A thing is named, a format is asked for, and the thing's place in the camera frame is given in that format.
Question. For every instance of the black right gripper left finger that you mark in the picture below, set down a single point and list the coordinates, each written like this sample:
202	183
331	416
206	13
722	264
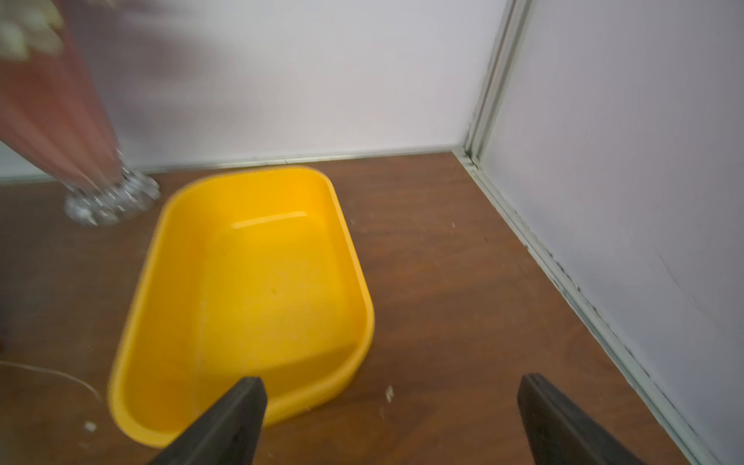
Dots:
227	433

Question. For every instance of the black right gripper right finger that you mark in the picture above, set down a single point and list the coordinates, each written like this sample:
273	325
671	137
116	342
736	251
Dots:
559	432

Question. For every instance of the yellow plastic tray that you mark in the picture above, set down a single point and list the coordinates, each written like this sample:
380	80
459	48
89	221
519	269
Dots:
248	274

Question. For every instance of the pink glass flower vase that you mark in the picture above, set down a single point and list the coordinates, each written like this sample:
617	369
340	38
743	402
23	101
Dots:
52	115

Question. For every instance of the green ivy flower bouquet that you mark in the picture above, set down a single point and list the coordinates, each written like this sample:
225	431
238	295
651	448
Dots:
28	27

